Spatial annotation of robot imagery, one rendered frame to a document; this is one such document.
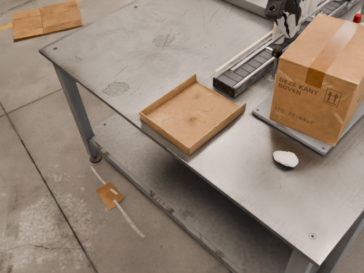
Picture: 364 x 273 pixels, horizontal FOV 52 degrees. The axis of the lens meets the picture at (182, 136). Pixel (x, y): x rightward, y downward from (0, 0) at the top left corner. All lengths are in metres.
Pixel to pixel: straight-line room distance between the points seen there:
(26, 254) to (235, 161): 1.34
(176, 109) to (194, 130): 0.13
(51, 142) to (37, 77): 0.75
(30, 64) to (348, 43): 2.64
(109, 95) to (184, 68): 0.34
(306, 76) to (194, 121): 0.43
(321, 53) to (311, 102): 0.15
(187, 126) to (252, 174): 0.30
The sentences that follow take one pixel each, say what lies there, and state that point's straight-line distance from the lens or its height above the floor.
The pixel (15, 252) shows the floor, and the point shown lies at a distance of 2.23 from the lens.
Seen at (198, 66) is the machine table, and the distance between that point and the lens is 1.62.
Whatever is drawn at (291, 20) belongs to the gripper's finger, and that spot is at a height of 1.21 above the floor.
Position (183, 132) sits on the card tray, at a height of 0.83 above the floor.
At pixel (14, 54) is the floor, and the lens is 3.57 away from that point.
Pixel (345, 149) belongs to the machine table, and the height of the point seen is 0.83.
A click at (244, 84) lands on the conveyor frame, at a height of 0.86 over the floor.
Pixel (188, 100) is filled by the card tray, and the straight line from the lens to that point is 1.45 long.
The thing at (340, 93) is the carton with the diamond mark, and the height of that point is 1.07.
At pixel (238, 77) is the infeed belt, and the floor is 0.88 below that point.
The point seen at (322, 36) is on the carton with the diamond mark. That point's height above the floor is 1.12.
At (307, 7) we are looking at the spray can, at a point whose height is 0.95.
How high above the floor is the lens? 1.81
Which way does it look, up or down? 48 degrees down
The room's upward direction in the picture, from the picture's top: 5 degrees counter-clockwise
